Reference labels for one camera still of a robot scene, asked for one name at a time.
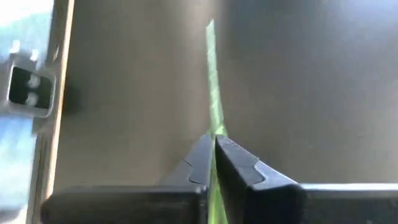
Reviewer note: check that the black table mat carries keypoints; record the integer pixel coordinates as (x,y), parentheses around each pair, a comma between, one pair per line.
(311,93)

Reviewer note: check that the silver metal bracket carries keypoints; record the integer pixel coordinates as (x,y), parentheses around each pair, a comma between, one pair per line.
(29,88)

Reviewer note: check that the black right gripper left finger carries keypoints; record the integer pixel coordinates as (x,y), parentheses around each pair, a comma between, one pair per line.
(124,205)

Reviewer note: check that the black aluminium table frame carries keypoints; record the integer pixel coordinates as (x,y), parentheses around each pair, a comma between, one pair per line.
(59,124)

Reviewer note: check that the pink artificial tulip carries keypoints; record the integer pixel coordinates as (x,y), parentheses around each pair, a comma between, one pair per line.
(213,77)

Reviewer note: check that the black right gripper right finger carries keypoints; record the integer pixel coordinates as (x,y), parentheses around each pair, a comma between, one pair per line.
(295,205)

